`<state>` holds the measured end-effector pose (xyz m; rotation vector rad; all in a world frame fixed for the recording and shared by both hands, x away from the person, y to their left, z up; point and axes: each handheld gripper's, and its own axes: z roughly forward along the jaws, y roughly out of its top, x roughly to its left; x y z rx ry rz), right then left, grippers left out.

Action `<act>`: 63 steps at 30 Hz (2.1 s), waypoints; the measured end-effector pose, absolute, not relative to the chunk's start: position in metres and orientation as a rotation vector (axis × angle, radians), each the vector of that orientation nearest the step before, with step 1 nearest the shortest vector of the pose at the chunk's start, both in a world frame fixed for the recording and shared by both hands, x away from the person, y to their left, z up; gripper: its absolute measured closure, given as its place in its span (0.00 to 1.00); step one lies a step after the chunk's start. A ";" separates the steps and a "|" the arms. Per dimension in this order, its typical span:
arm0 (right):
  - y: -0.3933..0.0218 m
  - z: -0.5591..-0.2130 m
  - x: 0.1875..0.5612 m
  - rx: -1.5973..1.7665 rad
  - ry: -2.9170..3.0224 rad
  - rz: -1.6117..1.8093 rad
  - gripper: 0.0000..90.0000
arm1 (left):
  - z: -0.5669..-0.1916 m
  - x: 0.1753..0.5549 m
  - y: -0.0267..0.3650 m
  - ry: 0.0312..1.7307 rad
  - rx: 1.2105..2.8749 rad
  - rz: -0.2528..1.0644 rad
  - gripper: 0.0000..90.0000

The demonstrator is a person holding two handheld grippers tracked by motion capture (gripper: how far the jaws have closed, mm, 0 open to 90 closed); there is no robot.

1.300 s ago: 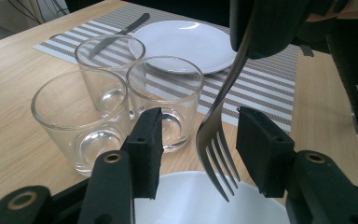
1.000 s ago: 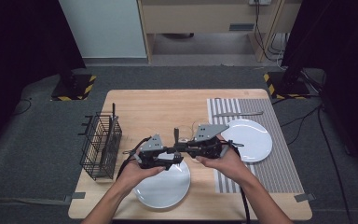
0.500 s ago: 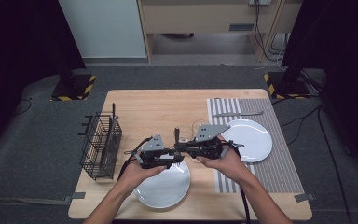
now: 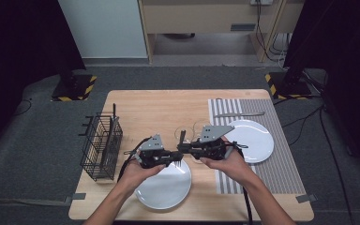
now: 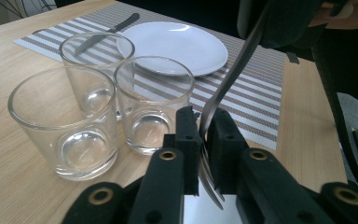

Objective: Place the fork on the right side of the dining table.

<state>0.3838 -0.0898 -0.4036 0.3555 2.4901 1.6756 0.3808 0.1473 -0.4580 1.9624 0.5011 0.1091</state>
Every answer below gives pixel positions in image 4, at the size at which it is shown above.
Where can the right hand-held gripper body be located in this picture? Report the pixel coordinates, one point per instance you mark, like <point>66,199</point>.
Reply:
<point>214,132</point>

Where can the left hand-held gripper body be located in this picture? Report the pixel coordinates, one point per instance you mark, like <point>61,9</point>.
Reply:
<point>152,143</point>

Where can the steel fork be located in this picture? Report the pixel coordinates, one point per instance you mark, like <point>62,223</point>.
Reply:
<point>182,136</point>

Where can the white plate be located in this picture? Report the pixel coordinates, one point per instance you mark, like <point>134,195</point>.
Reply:
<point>256,140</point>
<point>168,187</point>

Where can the steel table knife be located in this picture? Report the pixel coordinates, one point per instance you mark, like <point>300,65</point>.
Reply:
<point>240,114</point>

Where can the person's left hand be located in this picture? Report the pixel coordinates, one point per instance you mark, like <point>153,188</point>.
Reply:
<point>137,178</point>

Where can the person's right hand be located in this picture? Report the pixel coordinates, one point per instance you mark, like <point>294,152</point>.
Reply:
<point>231,168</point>

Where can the striped placemat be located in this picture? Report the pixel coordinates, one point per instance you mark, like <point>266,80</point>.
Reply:
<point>287,175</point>

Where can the black yellow striped stand base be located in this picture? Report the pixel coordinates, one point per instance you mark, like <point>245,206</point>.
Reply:
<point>75,89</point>
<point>289,87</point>

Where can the grey tape piece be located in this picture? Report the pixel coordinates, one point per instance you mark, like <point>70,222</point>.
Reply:
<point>79,196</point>
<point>306,198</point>

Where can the dark oval object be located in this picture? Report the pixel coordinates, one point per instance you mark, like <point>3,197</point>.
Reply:
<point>178,36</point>

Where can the wooden desk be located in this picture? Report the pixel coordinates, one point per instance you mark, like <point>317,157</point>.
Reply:
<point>200,18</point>

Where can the white panel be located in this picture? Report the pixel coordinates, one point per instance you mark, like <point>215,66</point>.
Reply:
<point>103,28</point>

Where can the white power strip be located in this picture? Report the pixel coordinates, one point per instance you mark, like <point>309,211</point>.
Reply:
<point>261,2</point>

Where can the black curtain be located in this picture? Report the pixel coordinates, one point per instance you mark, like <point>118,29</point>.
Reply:
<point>18,47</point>
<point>340,47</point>

